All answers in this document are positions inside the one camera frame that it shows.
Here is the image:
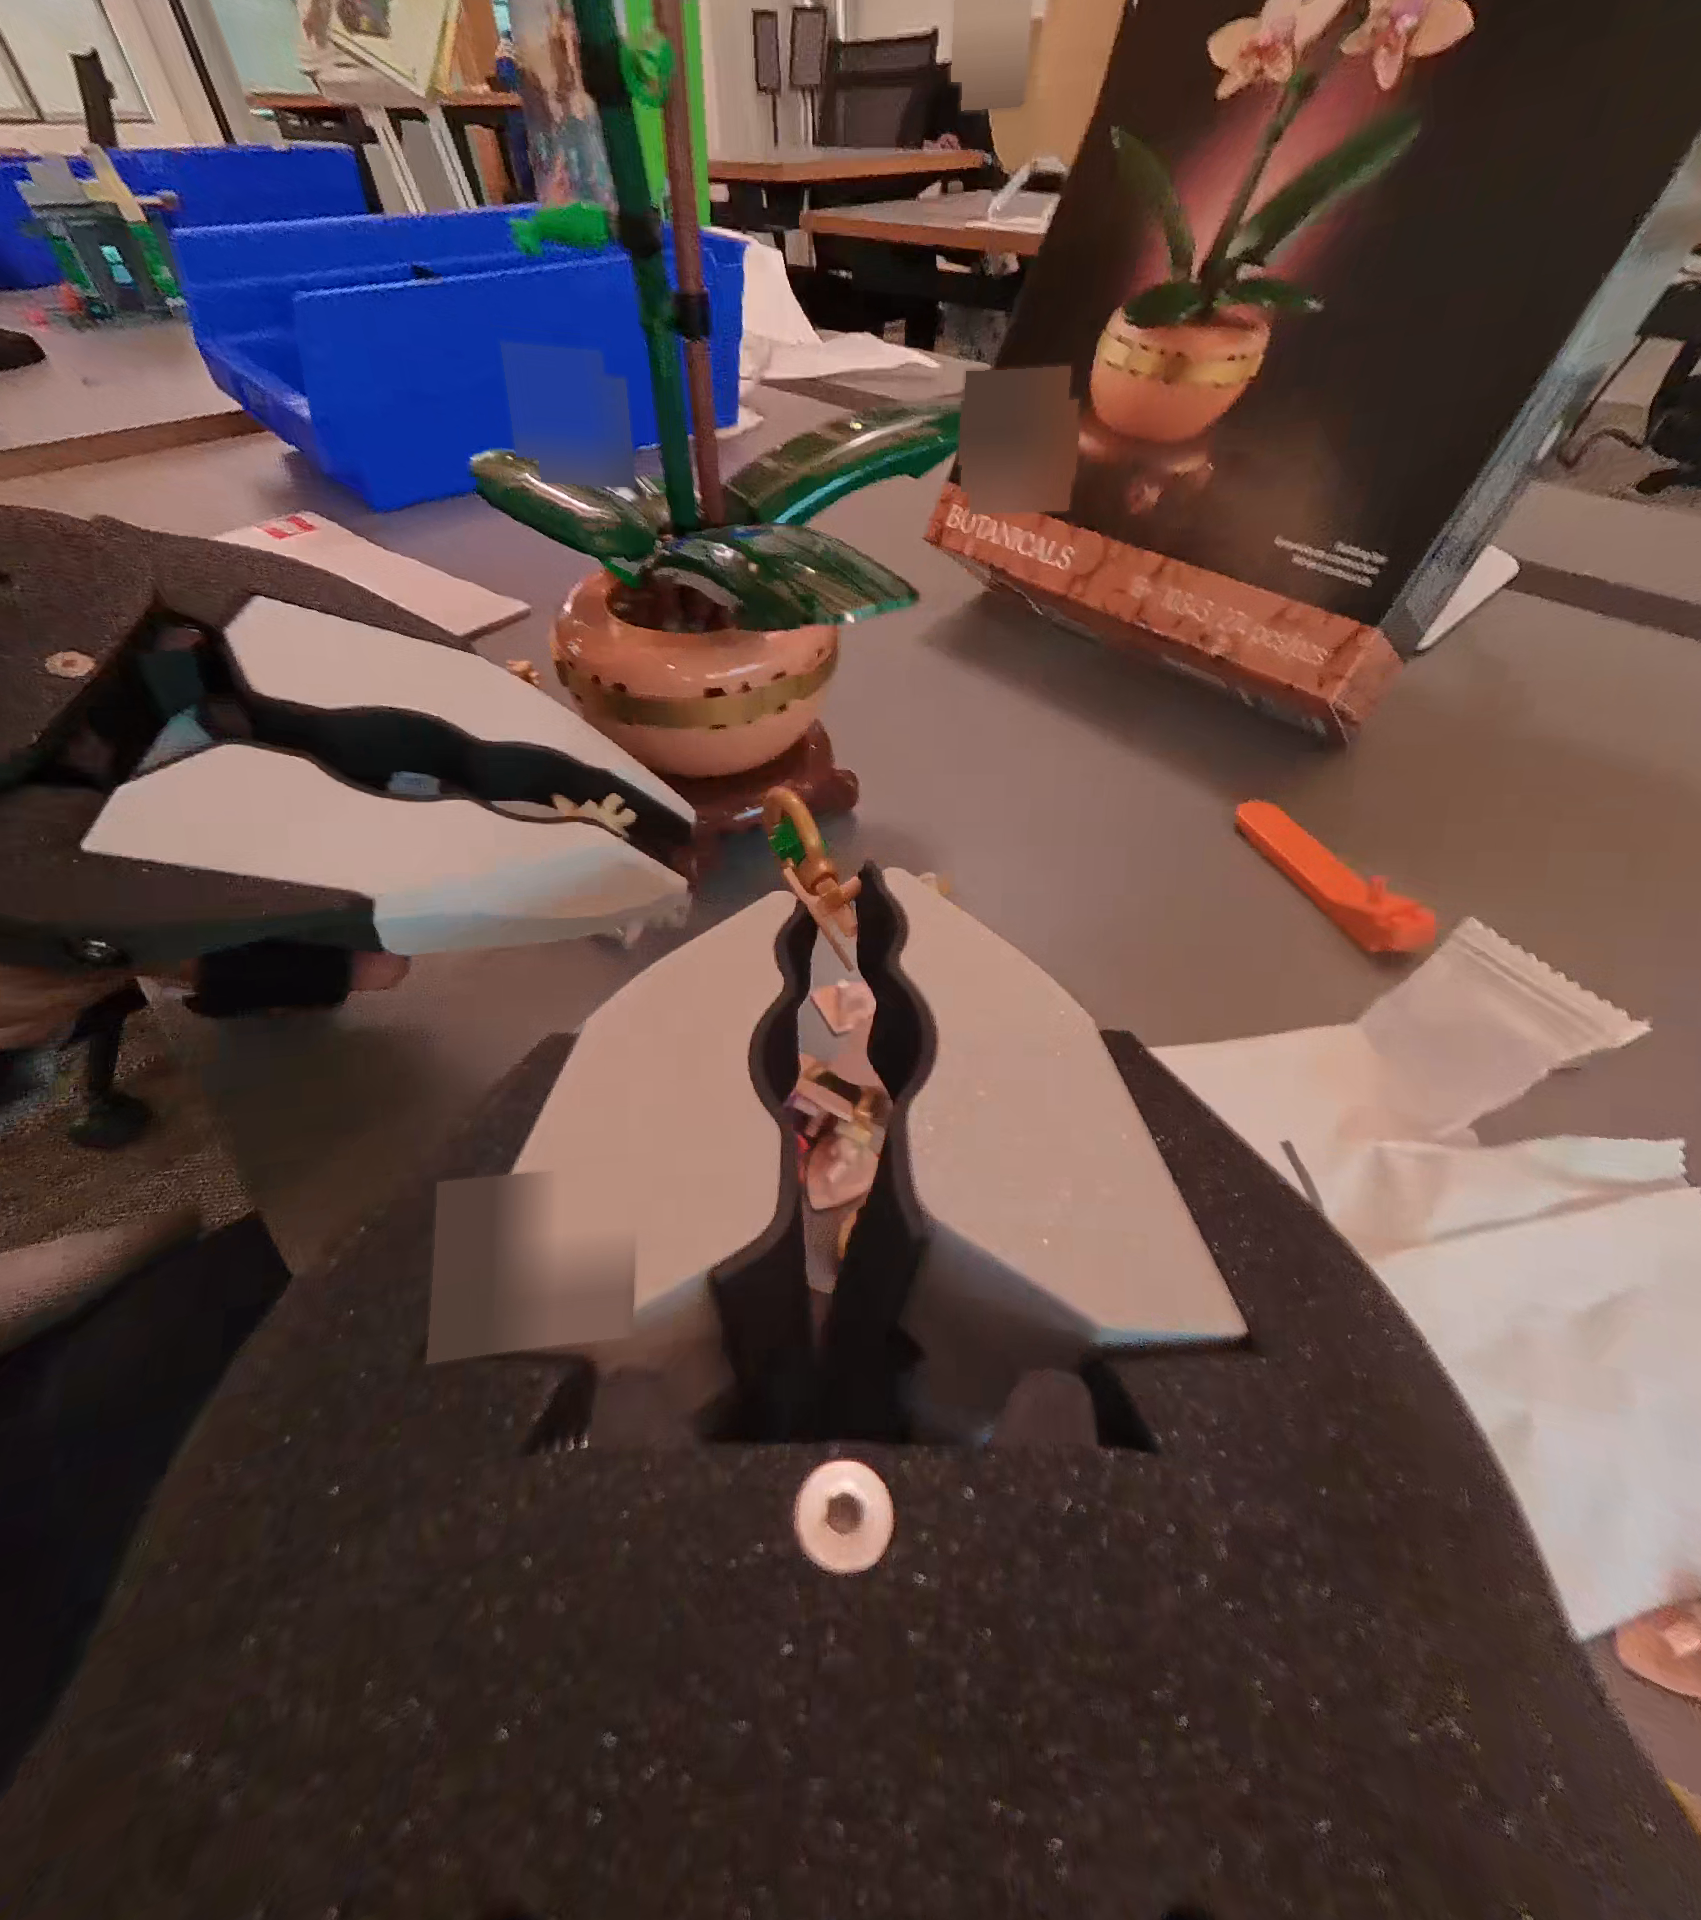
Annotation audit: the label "black orchid product box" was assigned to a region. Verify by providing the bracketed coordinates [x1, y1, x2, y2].
[925, 0, 1701, 749]

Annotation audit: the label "small brick building model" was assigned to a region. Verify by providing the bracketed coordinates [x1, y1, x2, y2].
[16, 147, 185, 325]

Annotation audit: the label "wooden table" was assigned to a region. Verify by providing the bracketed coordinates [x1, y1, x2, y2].
[712, 147, 994, 190]
[800, 193, 1076, 261]

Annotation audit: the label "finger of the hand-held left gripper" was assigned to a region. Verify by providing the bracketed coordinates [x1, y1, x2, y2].
[212, 594, 698, 872]
[81, 743, 694, 958]

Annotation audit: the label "picture display board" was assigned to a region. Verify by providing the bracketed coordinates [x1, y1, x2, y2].
[295, 0, 463, 93]

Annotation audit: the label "pink beige brick orchid flower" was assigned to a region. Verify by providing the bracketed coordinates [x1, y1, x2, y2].
[766, 786, 895, 1251]

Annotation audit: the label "grey desk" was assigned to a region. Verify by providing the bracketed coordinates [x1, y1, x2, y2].
[0, 285, 1701, 1920]

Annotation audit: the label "brick orchid plant model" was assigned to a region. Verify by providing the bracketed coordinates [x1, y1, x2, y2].
[471, 0, 965, 888]

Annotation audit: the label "orchid instruction booklet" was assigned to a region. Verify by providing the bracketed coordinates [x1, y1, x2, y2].
[212, 512, 535, 644]

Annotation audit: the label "orange brick separator tool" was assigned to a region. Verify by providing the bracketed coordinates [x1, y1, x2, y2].
[1235, 799, 1441, 958]

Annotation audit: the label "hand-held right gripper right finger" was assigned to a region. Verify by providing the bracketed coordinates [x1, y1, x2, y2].
[822, 861, 1252, 1443]

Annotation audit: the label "person's dark trousers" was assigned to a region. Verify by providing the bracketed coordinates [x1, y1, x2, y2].
[0, 1207, 295, 1878]

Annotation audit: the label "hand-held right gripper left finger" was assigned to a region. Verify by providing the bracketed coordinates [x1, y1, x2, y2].
[516, 904, 853, 1441]

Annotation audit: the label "empty white plastic bags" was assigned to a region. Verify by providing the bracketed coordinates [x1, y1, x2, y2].
[1367, 1137, 1701, 1644]

